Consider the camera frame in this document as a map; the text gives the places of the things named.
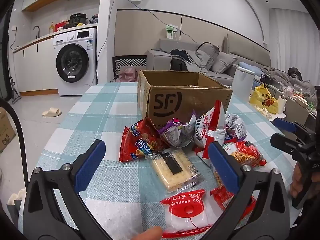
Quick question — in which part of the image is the red white snack bag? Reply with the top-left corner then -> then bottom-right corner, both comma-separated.
192,100 -> 227,167

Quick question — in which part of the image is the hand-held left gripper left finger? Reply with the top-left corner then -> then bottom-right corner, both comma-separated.
19,139 -> 108,240

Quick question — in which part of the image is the red white plastic packet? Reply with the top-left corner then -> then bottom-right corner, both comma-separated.
160,189 -> 225,239

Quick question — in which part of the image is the teal white checkered tablecloth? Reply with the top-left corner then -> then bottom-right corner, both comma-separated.
19,81 -> 303,240

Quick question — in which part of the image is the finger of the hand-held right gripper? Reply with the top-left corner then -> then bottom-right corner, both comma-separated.
270,132 -> 305,156
273,118 -> 305,137

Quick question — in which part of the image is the red cone snack bag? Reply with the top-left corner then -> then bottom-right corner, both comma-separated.
119,117 -> 171,163

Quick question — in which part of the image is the black white patterned basket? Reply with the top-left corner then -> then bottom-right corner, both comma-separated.
112,55 -> 147,78

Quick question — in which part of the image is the grey jacket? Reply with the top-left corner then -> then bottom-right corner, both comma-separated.
185,49 -> 211,72

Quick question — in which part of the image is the black electric cooker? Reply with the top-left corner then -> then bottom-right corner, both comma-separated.
68,14 -> 88,28

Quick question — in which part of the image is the yellow plastic bag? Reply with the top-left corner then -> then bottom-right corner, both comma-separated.
249,83 -> 279,114

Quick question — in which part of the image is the dark jacket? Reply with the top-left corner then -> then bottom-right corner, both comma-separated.
170,49 -> 188,72

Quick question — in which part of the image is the stick vacuum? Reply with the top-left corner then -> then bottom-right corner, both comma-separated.
9,69 -> 22,104

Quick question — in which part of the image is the white kitchen cabinet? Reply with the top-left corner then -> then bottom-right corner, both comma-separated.
12,24 -> 98,93

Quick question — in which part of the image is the white paper roll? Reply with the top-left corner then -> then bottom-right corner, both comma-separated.
277,96 -> 287,113

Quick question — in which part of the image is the dark grey cushion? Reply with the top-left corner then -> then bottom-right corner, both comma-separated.
198,43 -> 221,69

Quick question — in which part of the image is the green white wall outlet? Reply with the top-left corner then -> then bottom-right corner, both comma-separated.
165,24 -> 179,39

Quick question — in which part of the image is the grey blanket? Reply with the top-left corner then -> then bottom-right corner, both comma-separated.
261,66 -> 311,93

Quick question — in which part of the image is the white curtain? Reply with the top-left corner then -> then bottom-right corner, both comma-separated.
271,7 -> 320,68

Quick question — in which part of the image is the red noodle snack bag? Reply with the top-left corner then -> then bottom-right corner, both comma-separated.
222,141 -> 267,167
211,168 -> 257,221

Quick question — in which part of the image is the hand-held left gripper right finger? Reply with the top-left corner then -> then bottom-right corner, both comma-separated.
200,141 -> 292,240

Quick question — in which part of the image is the black glass door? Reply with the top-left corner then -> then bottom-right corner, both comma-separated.
0,17 -> 11,101

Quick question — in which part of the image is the white washing machine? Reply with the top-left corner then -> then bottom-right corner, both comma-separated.
52,27 -> 98,97

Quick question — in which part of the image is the white trash bin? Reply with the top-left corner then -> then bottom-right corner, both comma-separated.
232,66 -> 256,100

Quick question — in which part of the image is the pink cloth pile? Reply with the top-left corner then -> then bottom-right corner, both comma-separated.
117,67 -> 139,83

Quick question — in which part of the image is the person's left hand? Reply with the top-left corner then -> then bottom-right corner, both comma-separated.
131,226 -> 163,240

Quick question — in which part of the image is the beige slipper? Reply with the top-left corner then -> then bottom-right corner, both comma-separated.
42,107 -> 62,118

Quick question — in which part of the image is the person's right hand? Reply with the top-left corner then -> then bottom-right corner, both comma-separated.
289,162 -> 304,200

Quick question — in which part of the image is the small printed cardboard carton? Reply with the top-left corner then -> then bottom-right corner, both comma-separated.
0,107 -> 17,153

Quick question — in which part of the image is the clear cracker packet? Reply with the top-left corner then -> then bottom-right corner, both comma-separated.
147,148 -> 202,193

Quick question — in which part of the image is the purple white snack bag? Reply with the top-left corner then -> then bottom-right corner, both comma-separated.
158,115 -> 198,149

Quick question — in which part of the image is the light grey cushion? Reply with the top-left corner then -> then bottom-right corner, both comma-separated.
211,51 -> 238,75

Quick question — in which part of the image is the blue silver snack bag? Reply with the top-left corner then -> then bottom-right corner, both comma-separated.
224,113 -> 248,141

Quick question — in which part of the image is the brown cardboard box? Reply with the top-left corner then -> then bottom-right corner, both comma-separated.
137,70 -> 233,128

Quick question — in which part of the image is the grey sofa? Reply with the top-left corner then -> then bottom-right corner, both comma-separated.
146,34 -> 272,81

